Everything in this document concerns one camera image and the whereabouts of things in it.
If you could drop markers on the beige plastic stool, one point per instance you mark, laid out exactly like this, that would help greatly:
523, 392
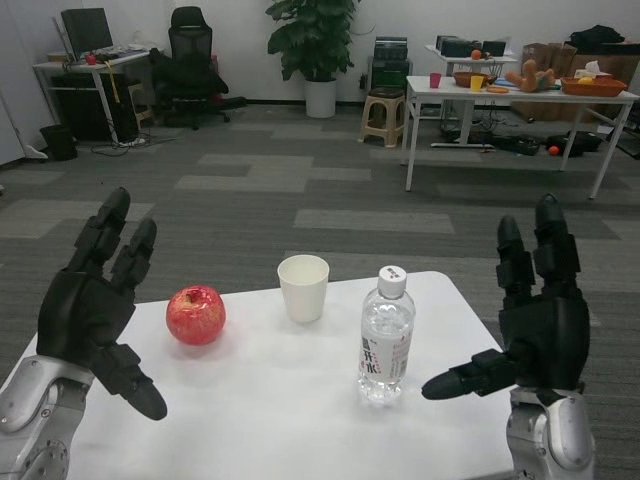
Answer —
382, 118

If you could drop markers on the white partition panel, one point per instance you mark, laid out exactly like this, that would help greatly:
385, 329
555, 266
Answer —
10, 105

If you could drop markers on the black computer monitor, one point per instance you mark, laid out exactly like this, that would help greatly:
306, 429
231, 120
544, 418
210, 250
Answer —
87, 30

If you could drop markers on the clear plastic water bottle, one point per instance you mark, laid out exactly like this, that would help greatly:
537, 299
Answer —
386, 340

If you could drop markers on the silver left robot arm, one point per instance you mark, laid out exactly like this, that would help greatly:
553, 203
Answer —
35, 420

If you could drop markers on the brown cardboard box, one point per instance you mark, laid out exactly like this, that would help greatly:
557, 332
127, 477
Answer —
542, 56

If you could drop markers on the white power strip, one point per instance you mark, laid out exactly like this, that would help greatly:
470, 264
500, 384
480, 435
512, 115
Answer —
127, 142

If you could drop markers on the long white folding table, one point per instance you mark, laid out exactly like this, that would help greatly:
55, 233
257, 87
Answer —
510, 117

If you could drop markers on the yellow plastic cup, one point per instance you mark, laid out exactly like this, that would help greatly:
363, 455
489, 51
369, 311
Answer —
477, 83

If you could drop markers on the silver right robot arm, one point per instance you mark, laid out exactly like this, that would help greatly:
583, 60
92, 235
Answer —
550, 435

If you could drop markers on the white round plant pot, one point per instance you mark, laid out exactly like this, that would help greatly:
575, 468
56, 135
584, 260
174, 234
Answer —
320, 98

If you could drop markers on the black bag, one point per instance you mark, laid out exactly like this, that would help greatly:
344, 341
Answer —
575, 142

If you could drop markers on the white office desk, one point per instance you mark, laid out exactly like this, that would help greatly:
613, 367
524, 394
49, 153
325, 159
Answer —
87, 80

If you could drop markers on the brown wicker bowl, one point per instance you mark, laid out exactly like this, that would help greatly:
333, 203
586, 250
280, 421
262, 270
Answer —
470, 78

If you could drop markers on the pink plastic cup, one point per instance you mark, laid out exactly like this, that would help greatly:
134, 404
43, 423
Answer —
435, 80

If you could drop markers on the orange toy carrot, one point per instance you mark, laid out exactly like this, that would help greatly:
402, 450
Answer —
497, 89

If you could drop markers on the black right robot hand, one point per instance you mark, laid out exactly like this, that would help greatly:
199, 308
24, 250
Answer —
545, 320

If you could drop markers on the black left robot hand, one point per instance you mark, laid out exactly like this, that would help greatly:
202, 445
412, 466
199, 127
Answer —
82, 320

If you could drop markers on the black waste bin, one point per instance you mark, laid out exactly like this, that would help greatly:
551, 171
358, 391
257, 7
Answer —
58, 142

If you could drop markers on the orange plush toy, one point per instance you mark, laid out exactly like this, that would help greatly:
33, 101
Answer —
531, 78

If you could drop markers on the black equipment rack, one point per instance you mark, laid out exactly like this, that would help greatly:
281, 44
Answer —
390, 67

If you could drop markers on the large green potted plant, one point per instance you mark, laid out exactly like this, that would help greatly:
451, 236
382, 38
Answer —
312, 35

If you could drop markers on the black electronics box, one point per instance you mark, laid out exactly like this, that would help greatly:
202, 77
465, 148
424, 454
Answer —
452, 46

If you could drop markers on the small white table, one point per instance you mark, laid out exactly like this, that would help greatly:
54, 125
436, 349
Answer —
470, 62

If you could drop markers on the black clothing pile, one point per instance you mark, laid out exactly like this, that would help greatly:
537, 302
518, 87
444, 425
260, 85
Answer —
597, 35

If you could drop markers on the white paper cup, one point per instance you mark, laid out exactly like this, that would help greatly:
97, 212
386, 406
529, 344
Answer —
303, 292

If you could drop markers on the small red desk object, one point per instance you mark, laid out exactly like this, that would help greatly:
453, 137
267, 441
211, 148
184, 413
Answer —
91, 59

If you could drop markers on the black mesh office chair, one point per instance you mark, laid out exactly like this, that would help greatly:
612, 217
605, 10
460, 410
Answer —
187, 70

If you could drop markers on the orange wicker basket tray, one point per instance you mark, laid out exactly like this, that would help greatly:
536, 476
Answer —
593, 86

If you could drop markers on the red apple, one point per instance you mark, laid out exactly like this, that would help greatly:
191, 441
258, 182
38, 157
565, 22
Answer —
195, 315

